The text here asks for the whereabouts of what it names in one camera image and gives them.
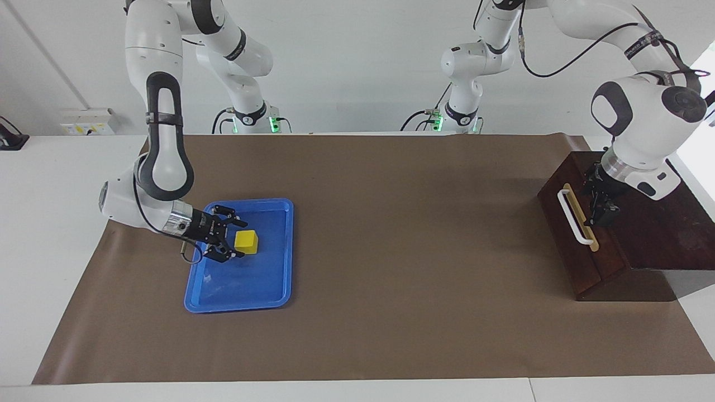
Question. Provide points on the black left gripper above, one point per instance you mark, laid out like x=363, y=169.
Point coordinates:
x=606, y=184

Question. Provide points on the dark wooden cabinet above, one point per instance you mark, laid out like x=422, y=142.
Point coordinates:
x=670, y=240

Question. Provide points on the blue plastic tray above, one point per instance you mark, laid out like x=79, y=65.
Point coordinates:
x=251, y=285

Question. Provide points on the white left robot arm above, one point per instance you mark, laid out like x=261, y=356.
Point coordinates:
x=642, y=134

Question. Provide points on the black table clamp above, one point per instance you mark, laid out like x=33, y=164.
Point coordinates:
x=11, y=139

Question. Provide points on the white wall socket box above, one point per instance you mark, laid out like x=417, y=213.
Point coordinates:
x=89, y=121

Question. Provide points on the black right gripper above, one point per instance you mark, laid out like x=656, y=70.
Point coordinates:
x=205, y=229

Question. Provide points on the brown table mat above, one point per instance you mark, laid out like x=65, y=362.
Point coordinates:
x=391, y=312

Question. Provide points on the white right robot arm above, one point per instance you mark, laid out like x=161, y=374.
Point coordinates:
x=165, y=156

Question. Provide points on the yellow cube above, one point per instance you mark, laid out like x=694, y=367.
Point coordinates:
x=246, y=242

